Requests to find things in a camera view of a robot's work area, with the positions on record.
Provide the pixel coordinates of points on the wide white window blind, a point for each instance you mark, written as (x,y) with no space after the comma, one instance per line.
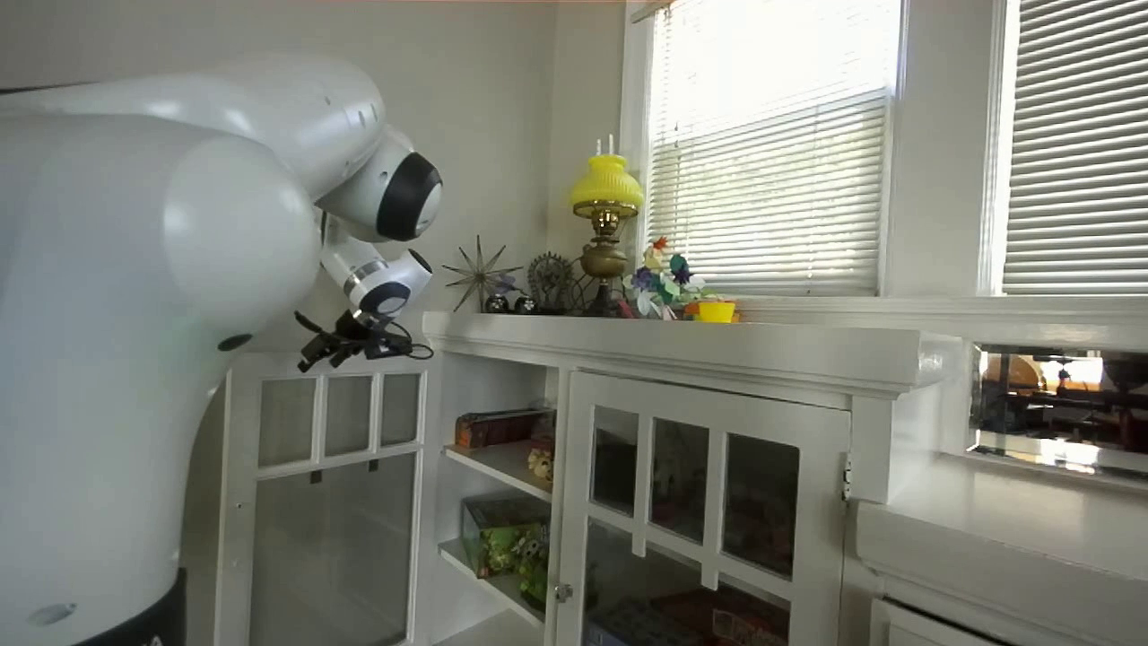
(776,182)

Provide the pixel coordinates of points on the white display cabinet body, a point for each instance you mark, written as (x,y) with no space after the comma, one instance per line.
(764,347)

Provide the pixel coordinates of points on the white window frame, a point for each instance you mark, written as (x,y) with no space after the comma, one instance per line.
(945,145)

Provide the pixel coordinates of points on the narrow white window blind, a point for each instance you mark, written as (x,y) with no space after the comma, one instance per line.
(1077,145)

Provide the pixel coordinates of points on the colourful ceramic figurine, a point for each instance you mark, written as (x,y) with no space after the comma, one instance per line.
(659,282)

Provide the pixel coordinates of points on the brown flat box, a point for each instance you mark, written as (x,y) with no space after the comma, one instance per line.
(503,427)

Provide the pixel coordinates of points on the yellow shade brass oil lamp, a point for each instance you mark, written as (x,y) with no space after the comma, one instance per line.
(603,184)

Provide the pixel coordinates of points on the small metal door hinge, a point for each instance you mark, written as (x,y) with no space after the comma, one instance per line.
(845,478)

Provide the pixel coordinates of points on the grey round ornament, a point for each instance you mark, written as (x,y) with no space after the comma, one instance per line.
(555,284)

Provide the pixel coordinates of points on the white glass-paned cabinet door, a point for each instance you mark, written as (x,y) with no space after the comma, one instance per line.
(238,538)
(828,538)

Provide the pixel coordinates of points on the small yellow cup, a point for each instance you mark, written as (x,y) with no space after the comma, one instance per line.
(717,314)

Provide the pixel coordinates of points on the metal starburst ornament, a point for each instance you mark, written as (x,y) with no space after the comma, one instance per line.
(481,273)

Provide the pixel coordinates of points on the mirrored wall panel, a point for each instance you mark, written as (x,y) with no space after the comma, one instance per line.
(1054,407)

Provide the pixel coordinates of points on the green printed box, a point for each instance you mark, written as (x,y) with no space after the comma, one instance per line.
(503,538)

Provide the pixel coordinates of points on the small dark figurine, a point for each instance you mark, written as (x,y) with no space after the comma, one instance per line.
(507,301)

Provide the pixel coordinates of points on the silver round door knob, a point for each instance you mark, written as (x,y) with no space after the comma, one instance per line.
(560,593)

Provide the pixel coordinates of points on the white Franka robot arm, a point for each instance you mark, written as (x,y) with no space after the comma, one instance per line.
(120,361)

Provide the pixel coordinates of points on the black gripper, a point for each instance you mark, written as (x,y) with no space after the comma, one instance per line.
(382,335)

